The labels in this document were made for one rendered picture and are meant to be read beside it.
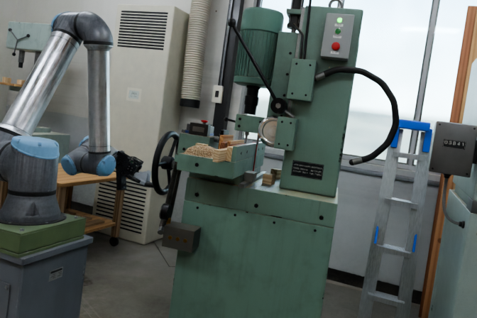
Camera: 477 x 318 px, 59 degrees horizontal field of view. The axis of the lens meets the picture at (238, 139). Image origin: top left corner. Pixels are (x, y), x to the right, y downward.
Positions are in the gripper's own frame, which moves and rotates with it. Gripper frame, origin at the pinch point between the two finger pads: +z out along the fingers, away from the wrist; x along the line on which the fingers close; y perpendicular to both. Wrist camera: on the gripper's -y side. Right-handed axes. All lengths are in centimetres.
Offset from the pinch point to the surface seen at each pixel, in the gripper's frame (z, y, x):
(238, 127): 24.3, 42.1, -0.6
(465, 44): 104, 139, 110
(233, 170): 36, 32, -31
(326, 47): 43, 85, -14
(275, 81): 30, 66, -4
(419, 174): 107, 58, 57
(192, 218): 28.0, 4.6, -19.4
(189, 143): 10.5, 27.7, -8.2
